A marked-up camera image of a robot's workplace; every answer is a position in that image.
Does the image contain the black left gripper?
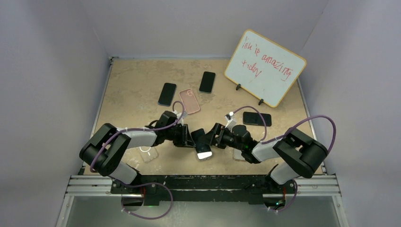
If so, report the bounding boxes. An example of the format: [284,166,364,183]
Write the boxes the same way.
[165,124,195,148]

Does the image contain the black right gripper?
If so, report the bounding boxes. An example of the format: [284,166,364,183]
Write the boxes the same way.
[198,123,244,151]

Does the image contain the black phone with white reflection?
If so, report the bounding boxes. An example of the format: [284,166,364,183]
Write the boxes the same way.
[191,129,212,161]

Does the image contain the clear magsafe case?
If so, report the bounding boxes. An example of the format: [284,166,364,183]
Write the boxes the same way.
[137,146,159,163]

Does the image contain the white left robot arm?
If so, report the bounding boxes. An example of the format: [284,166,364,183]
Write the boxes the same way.
[79,111,195,193]

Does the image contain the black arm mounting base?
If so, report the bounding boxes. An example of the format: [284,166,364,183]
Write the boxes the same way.
[111,174,296,210]

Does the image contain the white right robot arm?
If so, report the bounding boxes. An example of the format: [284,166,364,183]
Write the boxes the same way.
[199,123,329,192]

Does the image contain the frosted clear phone case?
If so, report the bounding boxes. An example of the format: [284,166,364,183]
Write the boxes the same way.
[233,148,246,161]

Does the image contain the pink phone case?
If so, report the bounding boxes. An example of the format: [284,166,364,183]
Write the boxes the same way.
[179,89,201,114]

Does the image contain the yellow framed whiteboard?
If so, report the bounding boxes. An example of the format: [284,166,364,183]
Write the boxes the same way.
[224,29,307,107]

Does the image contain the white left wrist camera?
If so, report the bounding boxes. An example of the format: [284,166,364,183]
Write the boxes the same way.
[173,110,188,125]

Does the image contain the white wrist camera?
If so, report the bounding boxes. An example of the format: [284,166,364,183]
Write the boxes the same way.
[225,112,237,130]
[173,110,188,125]

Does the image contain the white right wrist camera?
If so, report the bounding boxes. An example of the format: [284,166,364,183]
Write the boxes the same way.
[225,112,237,130]

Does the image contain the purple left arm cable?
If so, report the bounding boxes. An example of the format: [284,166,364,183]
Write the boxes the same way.
[89,100,186,174]

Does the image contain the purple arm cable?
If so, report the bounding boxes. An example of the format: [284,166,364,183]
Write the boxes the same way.
[230,106,337,148]
[89,100,186,174]

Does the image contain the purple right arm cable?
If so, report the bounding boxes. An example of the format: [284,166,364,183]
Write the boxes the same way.
[230,106,337,148]

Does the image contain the aluminium table frame rail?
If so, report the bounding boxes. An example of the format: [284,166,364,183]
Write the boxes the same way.
[56,57,114,227]

